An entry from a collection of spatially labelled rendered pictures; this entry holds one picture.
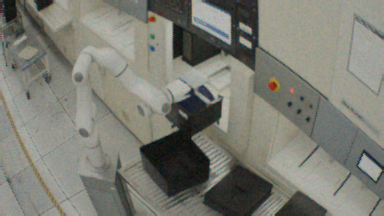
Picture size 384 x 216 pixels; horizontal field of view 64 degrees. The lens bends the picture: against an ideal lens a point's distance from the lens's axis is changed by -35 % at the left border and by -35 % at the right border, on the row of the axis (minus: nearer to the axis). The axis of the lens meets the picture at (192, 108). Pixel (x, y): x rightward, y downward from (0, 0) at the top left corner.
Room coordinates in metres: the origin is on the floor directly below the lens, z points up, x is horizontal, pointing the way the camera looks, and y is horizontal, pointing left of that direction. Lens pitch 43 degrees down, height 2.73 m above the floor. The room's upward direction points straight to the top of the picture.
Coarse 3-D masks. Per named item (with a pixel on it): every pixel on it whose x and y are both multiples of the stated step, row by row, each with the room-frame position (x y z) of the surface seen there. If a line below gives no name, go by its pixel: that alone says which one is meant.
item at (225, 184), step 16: (224, 176) 1.47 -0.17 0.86; (240, 176) 1.46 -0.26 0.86; (256, 176) 1.45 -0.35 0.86; (208, 192) 1.36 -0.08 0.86; (224, 192) 1.35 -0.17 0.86; (240, 192) 1.34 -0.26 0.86; (256, 192) 1.33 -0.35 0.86; (224, 208) 1.25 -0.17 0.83; (240, 208) 1.22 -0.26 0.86; (256, 208) 1.26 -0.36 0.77
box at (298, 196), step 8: (296, 192) 1.18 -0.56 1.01; (288, 200) 1.13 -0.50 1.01; (296, 200) 1.12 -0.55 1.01; (304, 200) 1.10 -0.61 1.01; (312, 200) 1.09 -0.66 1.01; (280, 208) 1.08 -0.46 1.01; (288, 208) 1.07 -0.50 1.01; (296, 208) 1.06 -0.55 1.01; (304, 208) 1.05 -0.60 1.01; (312, 208) 1.03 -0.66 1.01; (320, 208) 1.02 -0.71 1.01
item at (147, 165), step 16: (160, 144) 1.69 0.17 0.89; (176, 144) 1.74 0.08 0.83; (192, 144) 1.68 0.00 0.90; (144, 160) 1.58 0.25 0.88; (160, 160) 1.65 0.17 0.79; (176, 160) 1.68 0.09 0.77; (192, 160) 1.68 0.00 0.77; (208, 160) 1.55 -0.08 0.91; (160, 176) 1.43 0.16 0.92; (176, 176) 1.43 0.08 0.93; (192, 176) 1.48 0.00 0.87; (208, 176) 1.53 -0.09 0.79; (176, 192) 1.42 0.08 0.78
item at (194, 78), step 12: (192, 72) 1.81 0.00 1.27; (192, 84) 1.72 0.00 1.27; (180, 108) 1.69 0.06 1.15; (204, 108) 1.66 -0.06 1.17; (216, 108) 1.73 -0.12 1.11; (180, 120) 1.69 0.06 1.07; (192, 120) 1.63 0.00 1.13; (204, 120) 1.68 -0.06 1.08; (216, 120) 1.73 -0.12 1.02; (192, 132) 1.63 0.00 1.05
